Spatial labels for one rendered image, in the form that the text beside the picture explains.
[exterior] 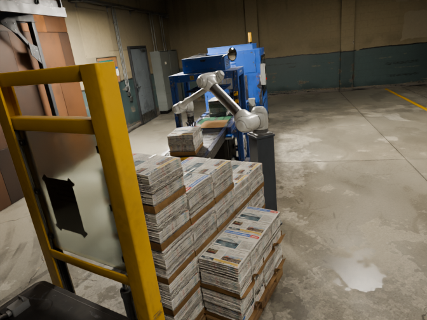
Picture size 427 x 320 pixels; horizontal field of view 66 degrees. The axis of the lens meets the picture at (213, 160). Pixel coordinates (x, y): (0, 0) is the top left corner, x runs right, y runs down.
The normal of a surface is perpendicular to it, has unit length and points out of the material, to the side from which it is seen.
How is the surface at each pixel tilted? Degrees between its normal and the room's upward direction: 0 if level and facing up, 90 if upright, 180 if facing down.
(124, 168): 90
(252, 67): 90
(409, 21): 90
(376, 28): 90
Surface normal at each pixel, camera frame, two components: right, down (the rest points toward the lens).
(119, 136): 0.86, 0.07
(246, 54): -0.21, 0.34
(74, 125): -0.50, 0.33
